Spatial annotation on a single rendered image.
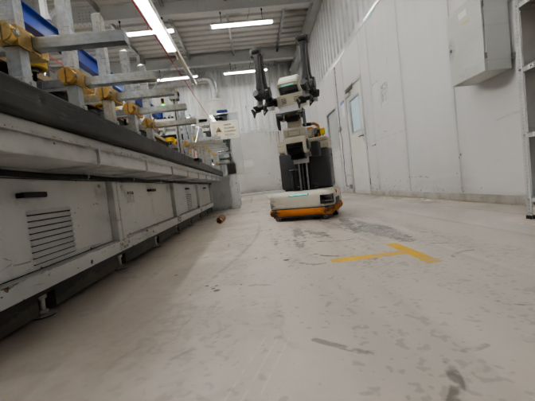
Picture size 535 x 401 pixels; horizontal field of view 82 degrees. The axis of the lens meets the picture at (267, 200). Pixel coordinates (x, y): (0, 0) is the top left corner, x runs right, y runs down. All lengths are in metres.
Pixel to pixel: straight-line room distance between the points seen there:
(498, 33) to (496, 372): 2.69
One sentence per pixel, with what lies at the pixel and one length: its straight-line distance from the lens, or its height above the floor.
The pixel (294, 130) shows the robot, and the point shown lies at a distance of 3.01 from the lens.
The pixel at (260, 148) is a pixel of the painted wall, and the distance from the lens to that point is 12.03.
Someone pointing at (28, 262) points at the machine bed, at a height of 0.21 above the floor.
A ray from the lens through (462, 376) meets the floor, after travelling 0.73.
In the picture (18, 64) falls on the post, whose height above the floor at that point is 0.75.
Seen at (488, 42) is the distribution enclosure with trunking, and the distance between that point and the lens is 3.07.
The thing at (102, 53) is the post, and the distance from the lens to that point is 1.55.
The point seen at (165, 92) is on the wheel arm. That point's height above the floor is 0.82.
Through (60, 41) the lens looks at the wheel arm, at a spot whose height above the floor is 0.82.
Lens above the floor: 0.38
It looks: 3 degrees down
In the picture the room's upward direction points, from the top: 6 degrees counter-clockwise
